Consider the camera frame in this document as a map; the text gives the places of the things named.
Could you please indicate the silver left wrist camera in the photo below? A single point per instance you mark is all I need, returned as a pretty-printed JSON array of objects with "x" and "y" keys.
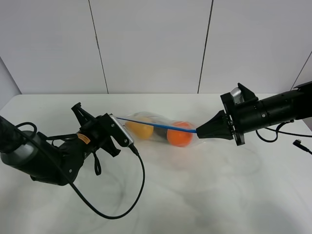
[{"x": 119, "y": 133}]

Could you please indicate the orange fruit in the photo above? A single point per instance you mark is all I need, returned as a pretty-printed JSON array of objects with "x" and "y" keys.
[{"x": 179, "y": 138}]

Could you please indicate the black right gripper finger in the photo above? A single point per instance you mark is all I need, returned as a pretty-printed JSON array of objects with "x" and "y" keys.
[
  {"x": 223, "y": 133},
  {"x": 219, "y": 121}
]

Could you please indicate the dark purple eggplant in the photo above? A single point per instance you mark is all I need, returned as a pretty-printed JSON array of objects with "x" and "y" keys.
[{"x": 161, "y": 132}]

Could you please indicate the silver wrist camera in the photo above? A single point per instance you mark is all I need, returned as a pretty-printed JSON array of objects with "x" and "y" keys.
[
  {"x": 119, "y": 133},
  {"x": 237, "y": 95}
]

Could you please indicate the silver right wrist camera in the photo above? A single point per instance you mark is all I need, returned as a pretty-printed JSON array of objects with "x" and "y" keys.
[{"x": 237, "y": 95}]

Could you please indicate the yellow fruit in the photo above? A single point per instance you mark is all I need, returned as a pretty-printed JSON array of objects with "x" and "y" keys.
[{"x": 142, "y": 131}]

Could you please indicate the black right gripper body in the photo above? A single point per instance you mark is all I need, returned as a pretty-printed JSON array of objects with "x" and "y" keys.
[{"x": 232, "y": 111}]

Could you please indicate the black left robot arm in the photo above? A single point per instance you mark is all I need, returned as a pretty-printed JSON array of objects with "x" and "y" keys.
[{"x": 58, "y": 159}]

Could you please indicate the clear zip bag blue strip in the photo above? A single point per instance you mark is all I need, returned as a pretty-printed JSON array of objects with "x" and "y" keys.
[{"x": 157, "y": 121}]

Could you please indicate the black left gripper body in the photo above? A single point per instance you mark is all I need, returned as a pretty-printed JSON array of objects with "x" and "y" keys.
[{"x": 93, "y": 131}]

